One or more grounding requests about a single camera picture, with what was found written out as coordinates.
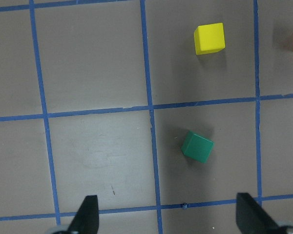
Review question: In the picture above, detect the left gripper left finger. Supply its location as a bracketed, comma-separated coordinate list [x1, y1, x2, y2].
[67, 195, 99, 234]

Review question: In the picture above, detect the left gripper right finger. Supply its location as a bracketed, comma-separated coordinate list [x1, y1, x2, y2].
[235, 193, 280, 234]

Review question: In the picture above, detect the green wooden block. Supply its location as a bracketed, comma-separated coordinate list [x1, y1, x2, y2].
[181, 131, 214, 163]

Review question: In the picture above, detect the yellow wooden block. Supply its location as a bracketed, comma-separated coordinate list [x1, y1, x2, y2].
[193, 22, 226, 56]

